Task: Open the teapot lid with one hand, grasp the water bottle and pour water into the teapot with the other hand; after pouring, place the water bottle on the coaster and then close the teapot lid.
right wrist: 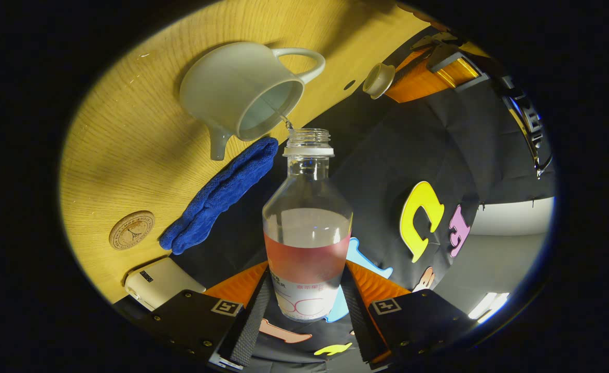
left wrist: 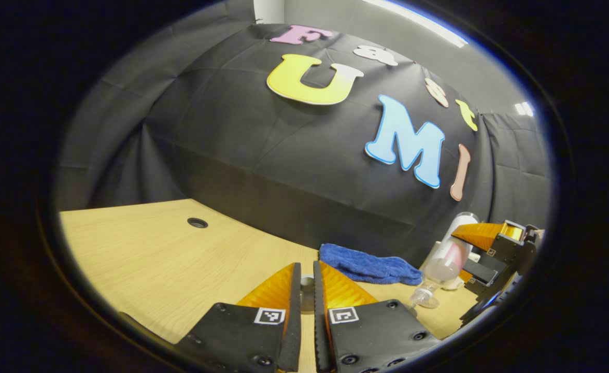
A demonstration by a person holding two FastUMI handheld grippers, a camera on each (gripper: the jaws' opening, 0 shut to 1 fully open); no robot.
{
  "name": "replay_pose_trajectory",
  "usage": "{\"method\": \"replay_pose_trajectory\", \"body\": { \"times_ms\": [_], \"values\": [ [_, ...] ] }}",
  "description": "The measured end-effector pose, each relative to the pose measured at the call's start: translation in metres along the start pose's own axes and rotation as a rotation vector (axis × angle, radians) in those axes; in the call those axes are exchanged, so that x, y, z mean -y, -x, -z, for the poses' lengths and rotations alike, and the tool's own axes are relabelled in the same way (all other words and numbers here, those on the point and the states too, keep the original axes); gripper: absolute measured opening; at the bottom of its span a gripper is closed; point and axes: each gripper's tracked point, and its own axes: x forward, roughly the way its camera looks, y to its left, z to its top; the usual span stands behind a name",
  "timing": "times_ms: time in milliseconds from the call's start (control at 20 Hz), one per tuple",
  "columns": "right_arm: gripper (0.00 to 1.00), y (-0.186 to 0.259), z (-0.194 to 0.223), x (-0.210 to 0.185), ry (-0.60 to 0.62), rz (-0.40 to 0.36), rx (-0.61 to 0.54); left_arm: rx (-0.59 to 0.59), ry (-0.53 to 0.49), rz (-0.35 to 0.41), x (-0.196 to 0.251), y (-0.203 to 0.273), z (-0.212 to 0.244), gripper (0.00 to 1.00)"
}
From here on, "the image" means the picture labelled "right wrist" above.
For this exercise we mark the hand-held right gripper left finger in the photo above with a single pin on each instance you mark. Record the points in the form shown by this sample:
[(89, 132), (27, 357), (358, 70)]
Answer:
[(252, 326)]

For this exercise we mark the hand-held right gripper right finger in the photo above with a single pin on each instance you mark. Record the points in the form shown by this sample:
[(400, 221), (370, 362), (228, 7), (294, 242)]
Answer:
[(361, 326)]

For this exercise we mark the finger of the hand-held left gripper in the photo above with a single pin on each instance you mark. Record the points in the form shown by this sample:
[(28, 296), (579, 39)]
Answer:
[(413, 83), (439, 40)]

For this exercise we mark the clear water bottle pink label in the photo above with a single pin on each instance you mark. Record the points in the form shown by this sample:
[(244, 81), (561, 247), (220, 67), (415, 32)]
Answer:
[(307, 233)]

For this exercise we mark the round wooden coaster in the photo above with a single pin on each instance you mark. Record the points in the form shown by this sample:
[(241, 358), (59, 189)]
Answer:
[(132, 230)]

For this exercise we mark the white ceramic teacup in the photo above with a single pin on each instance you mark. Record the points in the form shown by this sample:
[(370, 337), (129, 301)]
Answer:
[(221, 88)]

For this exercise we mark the white toaster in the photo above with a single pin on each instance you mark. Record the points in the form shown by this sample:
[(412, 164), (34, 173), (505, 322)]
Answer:
[(161, 282)]

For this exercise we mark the ceiling light panel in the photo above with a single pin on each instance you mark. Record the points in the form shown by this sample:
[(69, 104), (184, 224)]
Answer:
[(488, 305)]

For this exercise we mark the blue towel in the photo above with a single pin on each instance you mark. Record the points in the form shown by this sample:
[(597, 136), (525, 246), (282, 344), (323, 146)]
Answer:
[(221, 194)]

